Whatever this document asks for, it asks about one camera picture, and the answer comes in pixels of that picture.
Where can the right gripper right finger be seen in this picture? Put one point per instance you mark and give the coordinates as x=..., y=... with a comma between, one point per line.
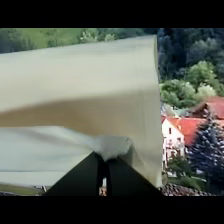
x=128, y=181

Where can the cream pants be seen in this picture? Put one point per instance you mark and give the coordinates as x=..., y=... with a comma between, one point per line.
x=76, y=93

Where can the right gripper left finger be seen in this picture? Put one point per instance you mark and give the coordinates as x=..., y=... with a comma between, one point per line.
x=81, y=180

